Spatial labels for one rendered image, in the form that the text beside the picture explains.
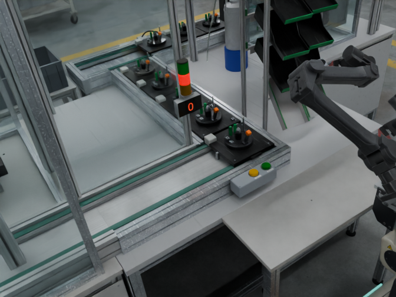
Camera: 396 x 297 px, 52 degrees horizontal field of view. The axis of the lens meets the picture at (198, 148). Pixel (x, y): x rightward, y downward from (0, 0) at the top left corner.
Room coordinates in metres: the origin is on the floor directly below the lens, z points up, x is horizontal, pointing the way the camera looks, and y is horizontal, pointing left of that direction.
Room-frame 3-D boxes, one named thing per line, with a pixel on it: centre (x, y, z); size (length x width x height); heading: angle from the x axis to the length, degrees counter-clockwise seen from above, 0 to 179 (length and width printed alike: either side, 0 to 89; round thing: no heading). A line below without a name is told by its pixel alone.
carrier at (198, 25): (3.11, -0.21, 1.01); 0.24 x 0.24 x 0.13; 30
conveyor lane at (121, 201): (1.44, 0.07, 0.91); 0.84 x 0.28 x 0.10; 120
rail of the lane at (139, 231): (1.30, -0.03, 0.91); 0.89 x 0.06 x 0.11; 120
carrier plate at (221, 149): (1.56, -0.20, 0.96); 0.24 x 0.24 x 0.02; 30
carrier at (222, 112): (1.79, -0.07, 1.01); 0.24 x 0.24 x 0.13; 30
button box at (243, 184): (1.34, -0.23, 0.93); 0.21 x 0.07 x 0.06; 120
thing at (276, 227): (1.43, -0.45, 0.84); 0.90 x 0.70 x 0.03; 118
